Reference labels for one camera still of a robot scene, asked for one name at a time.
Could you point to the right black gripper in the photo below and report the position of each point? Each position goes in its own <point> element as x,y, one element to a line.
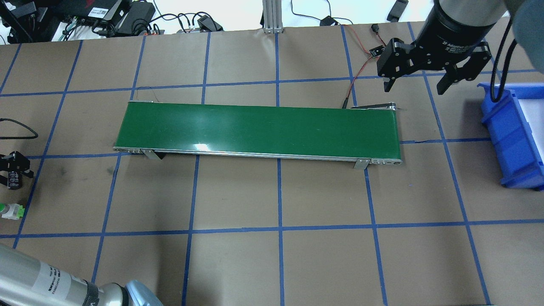
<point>449,30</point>

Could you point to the green conveyor belt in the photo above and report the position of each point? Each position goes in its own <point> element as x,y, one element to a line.
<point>362,136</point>

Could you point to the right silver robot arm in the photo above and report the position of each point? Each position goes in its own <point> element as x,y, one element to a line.
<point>526,24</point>

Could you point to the blue plastic bin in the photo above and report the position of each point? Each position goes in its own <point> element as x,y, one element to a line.
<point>515,125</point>

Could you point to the black capacitor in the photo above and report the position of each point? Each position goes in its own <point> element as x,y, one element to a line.
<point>14,180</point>

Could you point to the black power adapter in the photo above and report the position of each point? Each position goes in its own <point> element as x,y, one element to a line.
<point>395,13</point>

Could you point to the aluminium frame post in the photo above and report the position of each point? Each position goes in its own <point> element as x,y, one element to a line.
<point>272,17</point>

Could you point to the green push button switch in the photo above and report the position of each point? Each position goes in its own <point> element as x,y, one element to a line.
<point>11,211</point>

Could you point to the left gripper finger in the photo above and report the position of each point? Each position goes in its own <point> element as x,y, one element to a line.
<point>4,166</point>
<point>21,165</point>

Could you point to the small speed controller board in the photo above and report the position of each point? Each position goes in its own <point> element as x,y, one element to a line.
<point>377,51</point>

